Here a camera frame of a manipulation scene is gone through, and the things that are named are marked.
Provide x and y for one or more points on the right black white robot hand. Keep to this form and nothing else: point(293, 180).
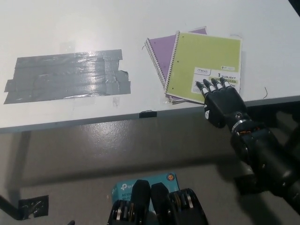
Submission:
point(225, 105)

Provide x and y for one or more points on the green Mead spiral notebook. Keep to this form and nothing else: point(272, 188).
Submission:
point(206, 58)

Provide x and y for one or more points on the purple spiral notebook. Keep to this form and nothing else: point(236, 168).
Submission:
point(161, 54)

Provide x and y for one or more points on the black robot torso blocks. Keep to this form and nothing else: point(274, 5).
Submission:
point(159, 206)

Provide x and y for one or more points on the black tape strip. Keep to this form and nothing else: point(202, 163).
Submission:
point(148, 114)

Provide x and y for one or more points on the teal tp-link box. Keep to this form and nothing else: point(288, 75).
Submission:
point(124, 186)

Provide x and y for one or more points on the black floor tape patch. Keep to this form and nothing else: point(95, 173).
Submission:
point(34, 205)

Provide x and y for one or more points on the grey duct tape patch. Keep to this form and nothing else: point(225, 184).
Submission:
point(65, 77)

